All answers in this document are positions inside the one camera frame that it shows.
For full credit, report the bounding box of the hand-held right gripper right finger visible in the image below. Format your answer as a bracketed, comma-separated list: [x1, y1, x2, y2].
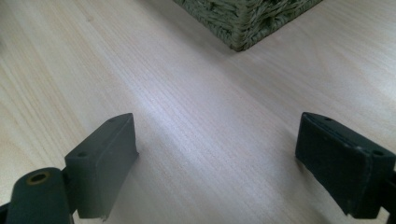
[294, 111, 396, 219]

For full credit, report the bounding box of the green woven basket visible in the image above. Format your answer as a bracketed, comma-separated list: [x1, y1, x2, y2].
[173, 0, 324, 52]

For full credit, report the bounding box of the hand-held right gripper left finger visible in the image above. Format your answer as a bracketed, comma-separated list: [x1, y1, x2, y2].
[64, 112, 139, 221]

